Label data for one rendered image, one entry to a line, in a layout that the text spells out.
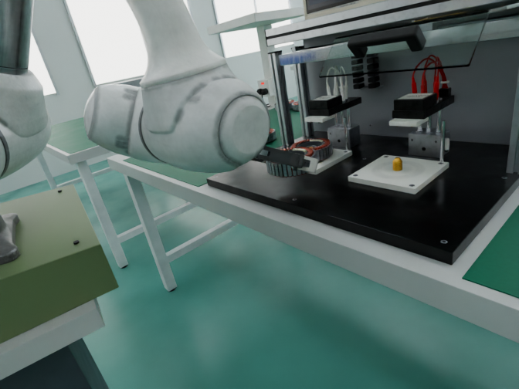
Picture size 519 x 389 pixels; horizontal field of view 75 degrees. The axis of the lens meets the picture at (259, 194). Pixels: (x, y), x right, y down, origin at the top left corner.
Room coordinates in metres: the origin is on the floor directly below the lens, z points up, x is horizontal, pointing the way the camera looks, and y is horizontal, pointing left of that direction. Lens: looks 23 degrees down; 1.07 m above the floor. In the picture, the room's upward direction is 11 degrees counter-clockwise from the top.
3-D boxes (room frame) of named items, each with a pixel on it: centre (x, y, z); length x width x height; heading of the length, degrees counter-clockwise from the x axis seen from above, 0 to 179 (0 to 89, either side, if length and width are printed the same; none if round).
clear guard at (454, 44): (0.62, -0.35, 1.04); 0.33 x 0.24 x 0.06; 127
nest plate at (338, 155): (0.86, -0.16, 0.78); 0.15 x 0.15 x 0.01; 37
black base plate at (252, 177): (0.77, -0.24, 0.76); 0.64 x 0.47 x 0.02; 37
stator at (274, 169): (0.71, -0.08, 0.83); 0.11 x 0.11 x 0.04
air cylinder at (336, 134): (0.95, -0.27, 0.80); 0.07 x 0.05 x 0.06; 37
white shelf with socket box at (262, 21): (1.84, -0.15, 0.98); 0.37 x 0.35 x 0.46; 37
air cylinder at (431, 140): (0.75, -0.42, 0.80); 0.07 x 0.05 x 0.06; 37
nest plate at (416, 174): (0.67, -0.30, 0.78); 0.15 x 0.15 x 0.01; 37
